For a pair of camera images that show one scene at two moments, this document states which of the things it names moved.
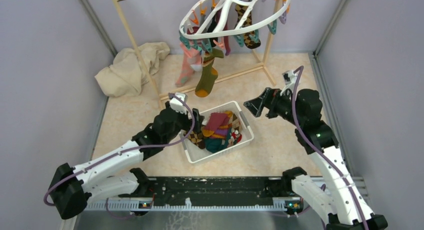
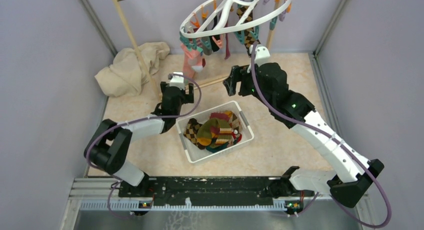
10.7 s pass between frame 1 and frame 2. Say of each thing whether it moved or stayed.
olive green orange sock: moved
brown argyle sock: stayed
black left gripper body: moved
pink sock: stayed
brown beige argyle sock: stayed
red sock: stayed
